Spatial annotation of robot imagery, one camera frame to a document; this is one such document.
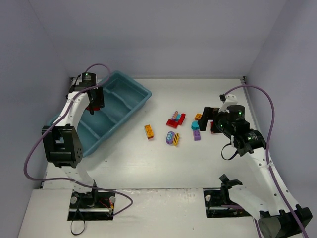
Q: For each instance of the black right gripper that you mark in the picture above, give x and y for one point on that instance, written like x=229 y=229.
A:
x=206 y=115

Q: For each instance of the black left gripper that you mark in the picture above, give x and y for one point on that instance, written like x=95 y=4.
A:
x=96 y=96

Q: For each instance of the red boat-shaped lego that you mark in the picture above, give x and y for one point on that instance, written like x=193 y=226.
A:
x=93 y=109

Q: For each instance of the teal rounded lego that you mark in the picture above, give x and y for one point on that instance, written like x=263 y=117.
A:
x=195 y=125

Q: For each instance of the purple rectangular lego brick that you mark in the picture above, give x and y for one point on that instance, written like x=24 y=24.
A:
x=197 y=135

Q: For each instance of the red long lego brick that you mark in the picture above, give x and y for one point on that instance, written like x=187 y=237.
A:
x=183 y=116

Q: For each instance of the red L-shaped lego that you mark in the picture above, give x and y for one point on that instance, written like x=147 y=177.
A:
x=172 y=123

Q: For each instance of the red white lego brick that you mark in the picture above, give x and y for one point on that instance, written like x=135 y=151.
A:
x=213 y=127

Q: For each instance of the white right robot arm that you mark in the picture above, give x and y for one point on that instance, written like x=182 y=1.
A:
x=278 y=214

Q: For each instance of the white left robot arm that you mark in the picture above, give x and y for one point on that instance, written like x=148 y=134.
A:
x=62 y=144

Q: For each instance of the small orange lego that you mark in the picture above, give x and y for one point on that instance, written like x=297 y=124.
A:
x=198 y=116

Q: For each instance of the teal divided plastic tray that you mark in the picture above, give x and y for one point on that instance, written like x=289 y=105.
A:
x=123 y=97

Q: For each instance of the purple orange flower lego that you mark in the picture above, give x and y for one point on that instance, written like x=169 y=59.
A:
x=175 y=115

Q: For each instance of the yellow black striped lego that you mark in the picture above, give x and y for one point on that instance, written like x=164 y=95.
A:
x=176 y=139

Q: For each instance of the purple oval paw lego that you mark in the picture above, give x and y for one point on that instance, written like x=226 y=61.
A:
x=170 y=137

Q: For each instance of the orange yellow lego brick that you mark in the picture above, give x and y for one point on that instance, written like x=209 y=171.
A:
x=148 y=131

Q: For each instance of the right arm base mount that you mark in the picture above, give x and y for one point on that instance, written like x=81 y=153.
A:
x=217 y=201

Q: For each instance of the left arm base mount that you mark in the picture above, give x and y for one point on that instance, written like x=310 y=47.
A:
x=94 y=206

